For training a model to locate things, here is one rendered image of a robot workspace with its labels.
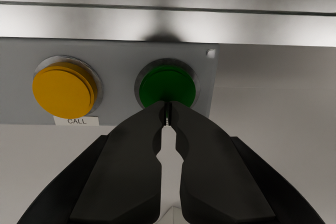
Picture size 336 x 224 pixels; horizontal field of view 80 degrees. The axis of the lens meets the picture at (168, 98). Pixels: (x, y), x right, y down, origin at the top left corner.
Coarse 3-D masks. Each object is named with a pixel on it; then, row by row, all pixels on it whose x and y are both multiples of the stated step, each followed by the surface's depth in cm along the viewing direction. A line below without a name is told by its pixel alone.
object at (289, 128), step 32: (224, 96) 27; (256, 96) 27; (288, 96) 27; (320, 96) 27; (0, 128) 28; (32, 128) 28; (64, 128) 29; (96, 128) 29; (224, 128) 29; (256, 128) 29; (288, 128) 30; (320, 128) 30; (0, 160) 31; (32, 160) 31; (64, 160) 31; (160, 160) 32; (288, 160) 33; (320, 160) 33; (0, 192) 35; (32, 192) 35; (320, 192) 37
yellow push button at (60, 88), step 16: (64, 64) 13; (48, 80) 13; (64, 80) 13; (80, 80) 13; (48, 96) 13; (64, 96) 13; (80, 96) 14; (96, 96) 15; (64, 112) 14; (80, 112) 14
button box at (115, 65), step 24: (0, 48) 13; (24, 48) 13; (48, 48) 13; (72, 48) 13; (96, 48) 13; (120, 48) 13; (144, 48) 13; (168, 48) 13; (192, 48) 13; (216, 48) 13; (0, 72) 14; (24, 72) 14; (96, 72) 14; (120, 72) 14; (144, 72) 14; (192, 72) 14; (0, 96) 15; (24, 96) 15; (120, 96) 15; (0, 120) 16; (24, 120) 16; (48, 120) 16; (72, 120) 16; (96, 120) 16; (120, 120) 16
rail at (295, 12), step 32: (0, 0) 12; (32, 0) 12; (64, 0) 12; (96, 0) 12; (128, 0) 13; (160, 0) 13; (192, 0) 13; (224, 0) 13; (256, 0) 13; (288, 0) 13; (320, 0) 12; (0, 32) 13; (32, 32) 13; (64, 32) 13; (96, 32) 13; (128, 32) 13; (160, 32) 13; (192, 32) 13; (224, 32) 13; (256, 32) 13; (288, 32) 13; (320, 32) 13
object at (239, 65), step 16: (224, 48) 24; (240, 48) 24; (256, 48) 24; (272, 48) 24; (288, 48) 24; (304, 48) 24; (320, 48) 24; (224, 64) 24; (240, 64) 25; (256, 64) 25; (272, 64) 25; (288, 64) 25; (304, 64) 25; (320, 64) 25; (224, 80) 26; (240, 80) 26; (256, 80) 26; (272, 80) 26; (288, 80) 26; (304, 80) 26; (320, 80) 26
